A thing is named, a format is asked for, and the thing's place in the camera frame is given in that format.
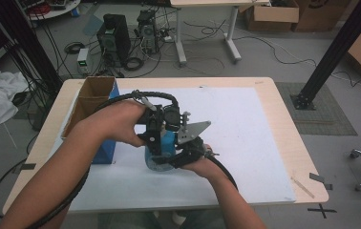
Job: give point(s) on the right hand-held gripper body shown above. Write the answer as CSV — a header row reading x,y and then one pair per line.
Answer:
x,y
194,132

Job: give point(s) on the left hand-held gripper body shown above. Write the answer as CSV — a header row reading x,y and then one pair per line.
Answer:
x,y
169,116

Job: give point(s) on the blue detergent bottle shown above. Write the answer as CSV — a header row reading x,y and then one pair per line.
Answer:
x,y
169,143

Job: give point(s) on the person's right hand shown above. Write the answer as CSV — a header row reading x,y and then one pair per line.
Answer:
x,y
208,168

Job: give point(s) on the person's left hand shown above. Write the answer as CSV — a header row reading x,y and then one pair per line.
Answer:
x,y
118,124

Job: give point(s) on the white power strip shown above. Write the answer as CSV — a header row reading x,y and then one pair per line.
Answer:
x,y
168,39

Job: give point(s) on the open computer tower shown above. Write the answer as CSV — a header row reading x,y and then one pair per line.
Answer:
x,y
148,30

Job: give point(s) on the black computer tower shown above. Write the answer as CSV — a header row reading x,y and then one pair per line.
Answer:
x,y
116,36

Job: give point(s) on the white power supply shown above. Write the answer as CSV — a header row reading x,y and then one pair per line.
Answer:
x,y
82,60

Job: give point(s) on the white desk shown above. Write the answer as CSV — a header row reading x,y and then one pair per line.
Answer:
x,y
220,3

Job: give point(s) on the grey floor mat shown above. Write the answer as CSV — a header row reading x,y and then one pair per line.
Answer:
x,y
331,117

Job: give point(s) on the open cardboard box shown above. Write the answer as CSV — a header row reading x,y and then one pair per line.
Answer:
x,y
274,16

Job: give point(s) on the round white table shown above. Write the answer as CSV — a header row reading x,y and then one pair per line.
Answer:
x,y
57,11

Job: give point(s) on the large closed cardboard box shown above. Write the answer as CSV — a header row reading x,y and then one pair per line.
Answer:
x,y
322,12

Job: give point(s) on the black frame post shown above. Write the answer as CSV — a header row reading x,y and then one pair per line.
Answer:
x,y
32,47
337,51

